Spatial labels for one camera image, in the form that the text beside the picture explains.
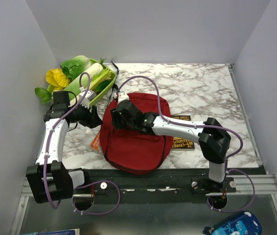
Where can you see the blue book corner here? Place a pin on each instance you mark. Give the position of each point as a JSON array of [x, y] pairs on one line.
[[62, 232]]

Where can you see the orange paperback book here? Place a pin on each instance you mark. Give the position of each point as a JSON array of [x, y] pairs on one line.
[[95, 144]]

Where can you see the red backpack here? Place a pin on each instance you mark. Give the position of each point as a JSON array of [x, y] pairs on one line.
[[129, 150]]

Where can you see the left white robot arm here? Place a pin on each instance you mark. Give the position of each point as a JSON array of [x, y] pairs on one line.
[[48, 178]]

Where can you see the yellow leaf vegetable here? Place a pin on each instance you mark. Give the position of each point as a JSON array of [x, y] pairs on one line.
[[57, 79]]

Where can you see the green plastic basket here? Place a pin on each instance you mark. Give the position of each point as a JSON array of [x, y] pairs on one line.
[[102, 88]]

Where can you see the blue pencil case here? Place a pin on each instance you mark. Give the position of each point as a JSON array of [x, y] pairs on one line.
[[243, 223]]

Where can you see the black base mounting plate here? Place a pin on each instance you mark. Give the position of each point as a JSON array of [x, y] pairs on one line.
[[160, 186]]

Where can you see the dark green spinach leaf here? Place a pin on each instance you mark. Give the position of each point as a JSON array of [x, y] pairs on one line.
[[43, 94]]

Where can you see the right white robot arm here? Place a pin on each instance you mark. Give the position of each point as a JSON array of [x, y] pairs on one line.
[[212, 138]]

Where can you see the green lettuce head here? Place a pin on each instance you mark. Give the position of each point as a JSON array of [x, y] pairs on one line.
[[75, 66]]

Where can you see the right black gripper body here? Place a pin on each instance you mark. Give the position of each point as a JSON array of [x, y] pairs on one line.
[[118, 122]]

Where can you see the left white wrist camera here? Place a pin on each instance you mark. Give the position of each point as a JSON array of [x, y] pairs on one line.
[[85, 97]]

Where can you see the napa cabbage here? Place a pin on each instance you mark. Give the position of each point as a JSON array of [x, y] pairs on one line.
[[74, 85]]

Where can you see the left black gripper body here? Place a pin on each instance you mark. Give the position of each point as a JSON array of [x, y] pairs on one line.
[[81, 114]]

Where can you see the treehouse storey book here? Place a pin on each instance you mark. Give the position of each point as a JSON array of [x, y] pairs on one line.
[[179, 143]]

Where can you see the aluminium rail frame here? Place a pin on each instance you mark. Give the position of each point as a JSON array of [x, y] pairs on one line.
[[198, 90]]

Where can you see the celery stalk bunch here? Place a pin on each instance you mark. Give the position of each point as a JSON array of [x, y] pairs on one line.
[[106, 74]]

